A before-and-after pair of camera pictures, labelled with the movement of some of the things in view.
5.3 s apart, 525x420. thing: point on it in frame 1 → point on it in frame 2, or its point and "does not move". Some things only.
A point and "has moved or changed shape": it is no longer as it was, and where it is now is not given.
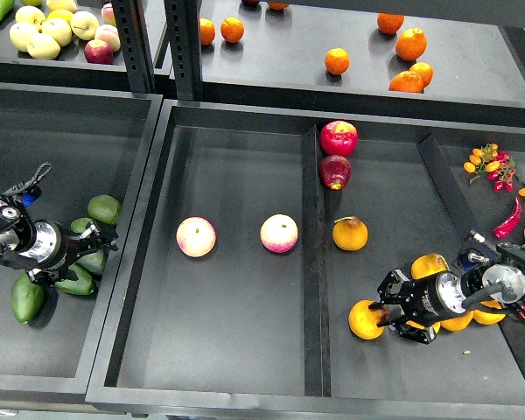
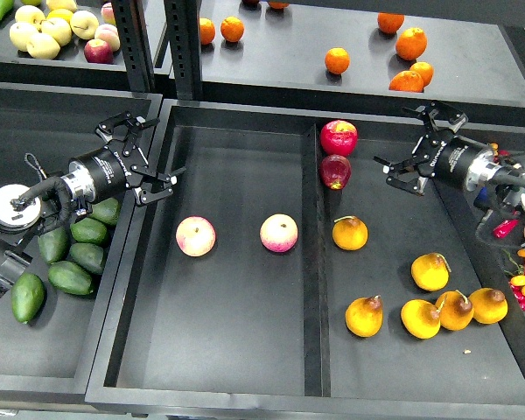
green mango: (83, 285) does not move
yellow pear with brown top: (363, 321) has moved or changed shape
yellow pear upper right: (428, 265) does not move
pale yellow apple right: (84, 24) does not move
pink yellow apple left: (196, 236) does not move
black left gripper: (53, 250) → (103, 174)
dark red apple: (335, 171) does not move
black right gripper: (424, 300) → (457, 158)
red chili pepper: (506, 227) does not move
